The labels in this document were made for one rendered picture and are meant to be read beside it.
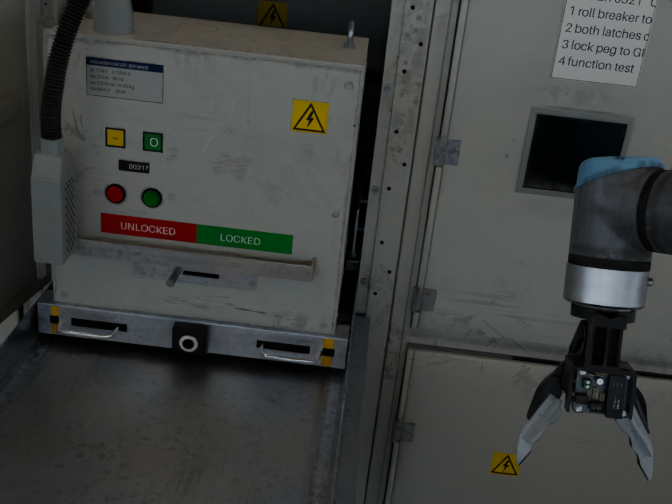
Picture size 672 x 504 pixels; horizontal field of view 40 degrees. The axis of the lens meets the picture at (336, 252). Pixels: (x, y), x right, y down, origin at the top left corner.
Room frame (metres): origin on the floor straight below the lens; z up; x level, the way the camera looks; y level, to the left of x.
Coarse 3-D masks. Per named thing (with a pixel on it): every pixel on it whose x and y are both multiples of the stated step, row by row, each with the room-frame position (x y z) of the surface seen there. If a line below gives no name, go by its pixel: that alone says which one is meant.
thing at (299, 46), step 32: (96, 32) 1.41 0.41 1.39; (160, 32) 1.46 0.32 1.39; (192, 32) 1.48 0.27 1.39; (224, 32) 1.51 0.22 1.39; (256, 32) 1.53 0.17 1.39; (288, 32) 1.56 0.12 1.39; (320, 64) 1.37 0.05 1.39; (352, 64) 1.37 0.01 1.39; (352, 160) 1.36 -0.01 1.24; (352, 192) 1.47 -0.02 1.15
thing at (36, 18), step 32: (0, 0) 1.53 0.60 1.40; (32, 0) 1.60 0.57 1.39; (0, 32) 1.52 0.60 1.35; (32, 32) 1.60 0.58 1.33; (0, 64) 1.52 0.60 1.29; (32, 64) 1.60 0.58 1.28; (0, 96) 1.51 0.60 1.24; (32, 96) 1.60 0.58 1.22; (0, 128) 1.51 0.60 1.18; (0, 160) 1.50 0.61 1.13; (0, 192) 1.49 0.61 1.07; (0, 224) 1.49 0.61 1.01; (32, 224) 1.59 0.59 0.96; (0, 256) 1.48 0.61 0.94; (32, 256) 1.59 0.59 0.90; (0, 288) 1.48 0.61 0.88; (32, 288) 1.53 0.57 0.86; (0, 320) 1.42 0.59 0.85
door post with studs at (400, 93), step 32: (416, 0) 1.58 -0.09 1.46; (416, 32) 1.58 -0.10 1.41; (384, 64) 1.59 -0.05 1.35; (416, 64) 1.58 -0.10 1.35; (384, 96) 1.59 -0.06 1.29; (416, 96) 1.58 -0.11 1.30; (384, 128) 1.59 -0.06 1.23; (384, 160) 1.59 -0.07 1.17; (384, 192) 1.58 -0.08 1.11; (384, 224) 1.58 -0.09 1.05; (384, 256) 1.58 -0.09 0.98; (384, 288) 1.58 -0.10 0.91; (384, 320) 1.58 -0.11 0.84
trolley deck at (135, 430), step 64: (64, 384) 1.25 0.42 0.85; (128, 384) 1.26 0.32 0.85; (192, 384) 1.28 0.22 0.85; (256, 384) 1.31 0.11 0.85; (320, 384) 1.33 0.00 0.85; (0, 448) 1.07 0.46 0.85; (64, 448) 1.08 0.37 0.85; (128, 448) 1.10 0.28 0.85; (192, 448) 1.12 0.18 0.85; (256, 448) 1.13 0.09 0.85
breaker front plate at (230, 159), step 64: (192, 64) 1.37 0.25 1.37; (256, 64) 1.37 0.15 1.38; (64, 128) 1.37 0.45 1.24; (128, 128) 1.37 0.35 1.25; (192, 128) 1.37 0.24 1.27; (256, 128) 1.37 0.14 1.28; (128, 192) 1.37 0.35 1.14; (192, 192) 1.37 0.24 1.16; (256, 192) 1.37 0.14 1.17; (320, 192) 1.37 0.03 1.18; (256, 256) 1.37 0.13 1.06; (320, 256) 1.37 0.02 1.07; (256, 320) 1.37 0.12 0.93; (320, 320) 1.37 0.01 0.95
